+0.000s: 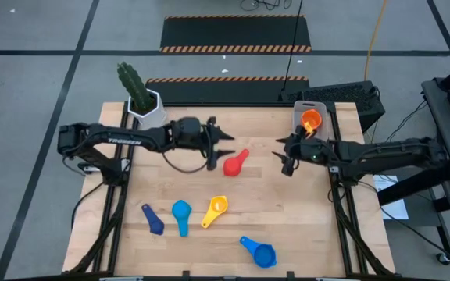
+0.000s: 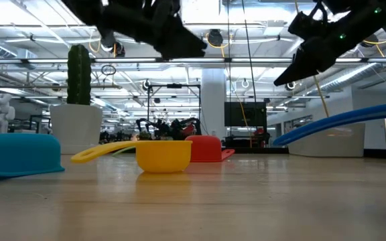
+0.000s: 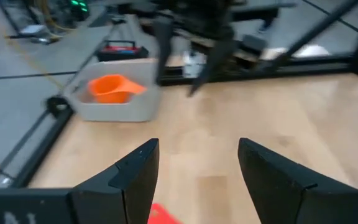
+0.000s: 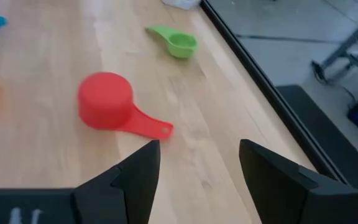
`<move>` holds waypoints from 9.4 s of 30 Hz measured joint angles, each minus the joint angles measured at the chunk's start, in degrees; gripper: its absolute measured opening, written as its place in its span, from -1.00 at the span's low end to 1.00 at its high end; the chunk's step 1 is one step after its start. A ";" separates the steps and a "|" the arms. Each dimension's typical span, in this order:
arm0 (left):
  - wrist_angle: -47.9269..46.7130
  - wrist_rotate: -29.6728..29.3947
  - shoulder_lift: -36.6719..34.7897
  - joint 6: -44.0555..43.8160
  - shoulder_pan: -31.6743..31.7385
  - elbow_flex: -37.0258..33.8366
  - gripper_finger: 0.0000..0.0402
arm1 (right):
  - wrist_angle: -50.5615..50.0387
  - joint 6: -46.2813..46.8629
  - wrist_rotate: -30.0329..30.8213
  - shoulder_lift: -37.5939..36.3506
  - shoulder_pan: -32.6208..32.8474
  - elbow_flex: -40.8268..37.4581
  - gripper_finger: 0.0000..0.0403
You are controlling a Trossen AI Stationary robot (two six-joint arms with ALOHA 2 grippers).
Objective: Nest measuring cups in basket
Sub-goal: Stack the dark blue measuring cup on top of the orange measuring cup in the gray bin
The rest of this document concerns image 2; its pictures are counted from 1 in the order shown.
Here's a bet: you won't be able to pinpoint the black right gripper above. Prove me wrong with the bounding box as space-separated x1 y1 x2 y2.
273 0 385 87

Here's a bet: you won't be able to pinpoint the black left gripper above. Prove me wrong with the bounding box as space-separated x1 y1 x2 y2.
102 0 208 60

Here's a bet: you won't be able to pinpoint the large blue measuring cup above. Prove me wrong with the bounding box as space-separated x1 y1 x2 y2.
272 99 386 147

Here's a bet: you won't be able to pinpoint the grey plastic basket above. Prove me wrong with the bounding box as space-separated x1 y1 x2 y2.
286 122 367 158

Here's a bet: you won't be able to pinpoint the red measuring cup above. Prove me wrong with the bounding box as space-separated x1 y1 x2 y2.
184 135 236 163

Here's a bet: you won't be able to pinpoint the yellow measuring cup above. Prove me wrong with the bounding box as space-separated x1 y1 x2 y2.
70 139 193 174

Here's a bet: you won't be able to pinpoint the cyan measuring cup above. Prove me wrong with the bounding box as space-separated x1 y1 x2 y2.
0 133 66 179

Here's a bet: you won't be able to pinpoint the white square column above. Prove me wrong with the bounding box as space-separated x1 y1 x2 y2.
200 68 228 141

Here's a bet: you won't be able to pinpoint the black background robot arms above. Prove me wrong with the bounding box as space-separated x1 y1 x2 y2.
135 116 202 141

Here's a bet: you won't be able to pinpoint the green cactus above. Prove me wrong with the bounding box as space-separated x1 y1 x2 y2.
66 44 92 106

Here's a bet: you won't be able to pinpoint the white hexagonal plant pot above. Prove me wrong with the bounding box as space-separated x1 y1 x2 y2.
49 104 104 155

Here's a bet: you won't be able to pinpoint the yellow hanging cable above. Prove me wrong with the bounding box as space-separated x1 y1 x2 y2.
312 74 330 118

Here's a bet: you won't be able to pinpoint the black tall frame stand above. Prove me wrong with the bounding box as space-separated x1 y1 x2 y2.
147 83 202 135

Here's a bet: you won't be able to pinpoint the black hanging cable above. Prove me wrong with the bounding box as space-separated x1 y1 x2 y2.
241 0 257 103

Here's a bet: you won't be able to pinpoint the black wall screen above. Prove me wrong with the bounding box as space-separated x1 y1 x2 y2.
224 101 268 128

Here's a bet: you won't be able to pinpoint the black frame crossbar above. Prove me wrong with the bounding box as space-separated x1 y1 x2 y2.
62 146 386 159

